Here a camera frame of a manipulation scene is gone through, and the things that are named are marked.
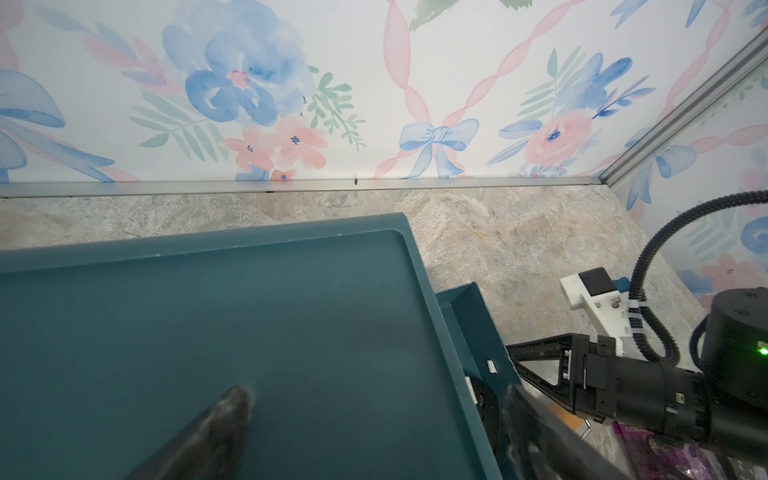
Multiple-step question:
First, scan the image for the purple snack bag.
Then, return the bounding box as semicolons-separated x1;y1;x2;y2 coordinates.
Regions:
611;419;768;480

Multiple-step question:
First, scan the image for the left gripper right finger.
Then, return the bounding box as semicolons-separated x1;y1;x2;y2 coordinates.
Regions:
503;384;627;480

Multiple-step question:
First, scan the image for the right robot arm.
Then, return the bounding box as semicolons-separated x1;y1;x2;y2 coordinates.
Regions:
507;288;767;465

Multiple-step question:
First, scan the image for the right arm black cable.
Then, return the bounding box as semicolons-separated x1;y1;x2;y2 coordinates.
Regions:
626;190;768;367

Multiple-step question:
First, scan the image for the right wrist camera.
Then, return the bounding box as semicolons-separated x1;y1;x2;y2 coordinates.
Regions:
559;267;641;360

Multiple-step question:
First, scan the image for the teal drawer cabinet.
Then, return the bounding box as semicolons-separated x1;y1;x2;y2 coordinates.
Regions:
1;213;499;479

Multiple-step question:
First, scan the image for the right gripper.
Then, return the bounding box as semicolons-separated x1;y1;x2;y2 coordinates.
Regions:
505;334;710;438

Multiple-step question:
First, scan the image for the teal drawer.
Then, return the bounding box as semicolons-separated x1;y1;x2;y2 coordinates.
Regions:
436;283;520;459

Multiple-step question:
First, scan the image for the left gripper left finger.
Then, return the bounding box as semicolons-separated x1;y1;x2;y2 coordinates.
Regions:
127;385;255;480

